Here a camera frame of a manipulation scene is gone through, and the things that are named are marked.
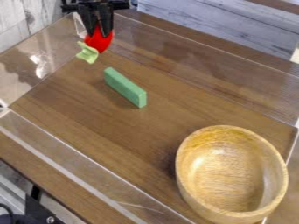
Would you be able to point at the black clamp with cable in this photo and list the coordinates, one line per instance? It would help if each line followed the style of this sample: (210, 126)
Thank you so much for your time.
(37, 214)

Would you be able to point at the wooden bowl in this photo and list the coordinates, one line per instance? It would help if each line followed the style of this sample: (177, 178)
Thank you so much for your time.
(232, 174)

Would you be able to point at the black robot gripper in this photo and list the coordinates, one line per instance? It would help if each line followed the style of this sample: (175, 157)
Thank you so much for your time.
(86, 7)

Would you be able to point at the red plush strawberry toy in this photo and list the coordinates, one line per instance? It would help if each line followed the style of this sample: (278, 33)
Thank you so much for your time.
(94, 45)

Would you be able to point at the green rectangular block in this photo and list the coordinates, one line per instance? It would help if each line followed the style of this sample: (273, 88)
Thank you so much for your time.
(126, 87)

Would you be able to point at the clear acrylic table barrier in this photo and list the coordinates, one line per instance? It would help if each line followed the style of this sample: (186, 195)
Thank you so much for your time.
(99, 153)

